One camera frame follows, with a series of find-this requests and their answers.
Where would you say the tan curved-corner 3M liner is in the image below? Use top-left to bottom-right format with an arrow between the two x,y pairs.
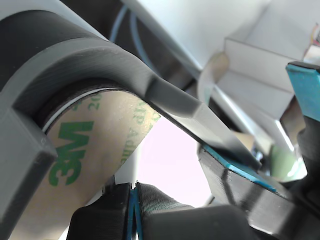
7,90 -> 162,240

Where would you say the white box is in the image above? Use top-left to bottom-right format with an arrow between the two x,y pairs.
219,36 -> 301,121

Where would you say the thin blue band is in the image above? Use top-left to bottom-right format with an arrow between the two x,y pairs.
126,187 -> 145,240

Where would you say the curled tan strip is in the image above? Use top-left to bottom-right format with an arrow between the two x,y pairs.
196,50 -> 231,99

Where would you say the light blue cable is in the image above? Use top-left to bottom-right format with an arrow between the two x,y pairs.
109,4 -> 151,71

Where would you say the white plate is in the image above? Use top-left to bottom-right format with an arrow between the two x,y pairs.
62,134 -> 151,240

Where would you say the grey fixture frame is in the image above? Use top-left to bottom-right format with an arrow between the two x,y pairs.
0,9 -> 263,226

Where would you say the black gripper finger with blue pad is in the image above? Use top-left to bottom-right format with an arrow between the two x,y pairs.
285,61 -> 320,181
196,145 -> 320,240

